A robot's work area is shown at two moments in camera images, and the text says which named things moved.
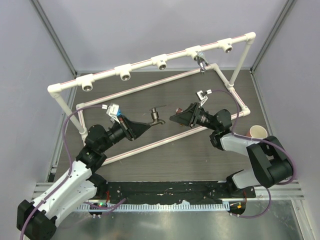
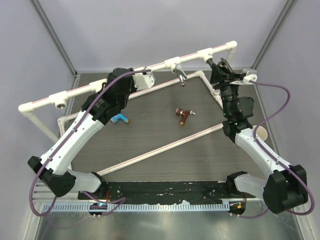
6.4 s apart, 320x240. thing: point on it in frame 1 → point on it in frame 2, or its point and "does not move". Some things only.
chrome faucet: (201, 58) → (182, 75)
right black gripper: (192, 112) → (218, 75)
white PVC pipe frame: (84, 82) → (174, 64)
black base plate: (204, 192) does not move
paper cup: (257, 131) does not move
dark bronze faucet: (155, 116) → (210, 62)
